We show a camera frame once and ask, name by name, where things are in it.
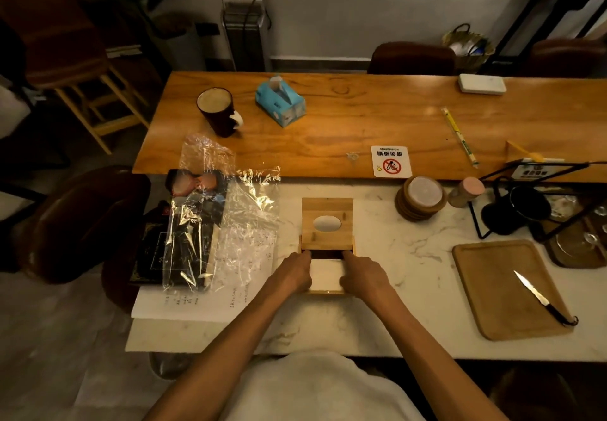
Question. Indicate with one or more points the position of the person's left hand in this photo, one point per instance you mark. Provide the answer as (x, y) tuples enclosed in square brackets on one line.
[(290, 274)]

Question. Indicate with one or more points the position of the person's right hand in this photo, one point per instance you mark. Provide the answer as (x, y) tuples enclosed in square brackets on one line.
[(364, 277)]

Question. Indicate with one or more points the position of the person's left fingers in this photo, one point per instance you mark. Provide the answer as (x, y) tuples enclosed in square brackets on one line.
[(304, 260)]

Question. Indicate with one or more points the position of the person's right fingers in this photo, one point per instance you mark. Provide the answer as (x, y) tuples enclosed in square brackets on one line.
[(348, 262)]

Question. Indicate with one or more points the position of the wooden lid with oval hole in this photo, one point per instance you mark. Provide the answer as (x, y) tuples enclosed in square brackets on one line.
[(327, 240)]

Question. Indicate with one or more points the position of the wooden tissue box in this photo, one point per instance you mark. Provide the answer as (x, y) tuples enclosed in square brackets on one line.
[(327, 292)]

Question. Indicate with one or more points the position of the person's left forearm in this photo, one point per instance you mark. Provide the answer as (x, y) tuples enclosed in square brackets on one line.
[(227, 359)]

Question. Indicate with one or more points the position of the person's right forearm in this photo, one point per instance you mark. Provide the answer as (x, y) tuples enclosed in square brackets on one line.
[(427, 363)]

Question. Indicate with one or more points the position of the white tissues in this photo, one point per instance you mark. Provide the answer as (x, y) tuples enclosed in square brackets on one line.
[(326, 274)]

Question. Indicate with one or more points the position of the crinkled clear plastic bag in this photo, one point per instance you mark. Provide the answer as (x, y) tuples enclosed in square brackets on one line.
[(253, 226)]

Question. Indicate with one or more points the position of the stack of wooden coasters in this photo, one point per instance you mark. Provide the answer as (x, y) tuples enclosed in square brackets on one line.
[(420, 197)]

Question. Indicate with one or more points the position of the white no-smoking sign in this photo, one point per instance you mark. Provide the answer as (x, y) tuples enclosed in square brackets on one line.
[(391, 162)]

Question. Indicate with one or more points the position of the white printed paper sheet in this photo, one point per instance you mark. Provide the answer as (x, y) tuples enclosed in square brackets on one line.
[(189, 307)]

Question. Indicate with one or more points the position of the person's white shirt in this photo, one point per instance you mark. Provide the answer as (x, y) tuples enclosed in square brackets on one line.
[(317, 387)]

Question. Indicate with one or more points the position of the small jar with pink lid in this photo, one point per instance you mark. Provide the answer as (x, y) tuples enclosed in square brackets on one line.
[(464, 193)]

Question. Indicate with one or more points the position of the black printed package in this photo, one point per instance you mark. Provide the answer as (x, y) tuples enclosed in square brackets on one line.
[(151, 250)]

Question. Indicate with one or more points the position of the black cup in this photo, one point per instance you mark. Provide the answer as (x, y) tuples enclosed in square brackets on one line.
[(498, 219), (530, 203)]

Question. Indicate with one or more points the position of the wooden serving tray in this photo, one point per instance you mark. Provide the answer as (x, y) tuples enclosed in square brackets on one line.
[(502, 297)]

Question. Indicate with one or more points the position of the blue tissue packet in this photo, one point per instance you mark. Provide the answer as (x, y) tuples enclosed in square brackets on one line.
[(280, 103)]

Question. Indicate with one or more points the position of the yellow wrapped chopsticks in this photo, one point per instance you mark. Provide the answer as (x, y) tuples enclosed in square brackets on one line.
[(459, 136)]

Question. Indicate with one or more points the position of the dark mug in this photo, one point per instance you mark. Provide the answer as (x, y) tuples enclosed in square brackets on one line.
[(219, 114)]

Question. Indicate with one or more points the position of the triangular wooden sign stand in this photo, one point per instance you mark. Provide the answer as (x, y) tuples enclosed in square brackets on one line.
[(517, 152)]

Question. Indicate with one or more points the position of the brown padded chair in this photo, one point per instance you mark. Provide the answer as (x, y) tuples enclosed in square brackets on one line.
[(411, 59), (564, 57)]

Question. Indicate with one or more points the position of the white flat box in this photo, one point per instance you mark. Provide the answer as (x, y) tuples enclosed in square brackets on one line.
[(482, 84)]

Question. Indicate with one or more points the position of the brown leather chair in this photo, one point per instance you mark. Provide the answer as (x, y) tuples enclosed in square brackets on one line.
[(80, 221)]

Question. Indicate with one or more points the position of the round tray with glasses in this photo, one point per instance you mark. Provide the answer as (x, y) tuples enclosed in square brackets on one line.
[(576, 245)]

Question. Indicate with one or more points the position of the grey standing heater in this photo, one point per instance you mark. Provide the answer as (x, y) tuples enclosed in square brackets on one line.
[(244, 36)]

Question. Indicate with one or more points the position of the woven basket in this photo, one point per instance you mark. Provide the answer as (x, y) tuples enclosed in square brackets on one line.
[(469, 50)]

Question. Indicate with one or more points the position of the black metal shelf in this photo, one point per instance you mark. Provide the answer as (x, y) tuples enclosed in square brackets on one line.
[(545, 8)]

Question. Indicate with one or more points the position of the wooden bar stool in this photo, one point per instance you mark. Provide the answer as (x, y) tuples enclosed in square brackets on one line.
[(61, 46)]

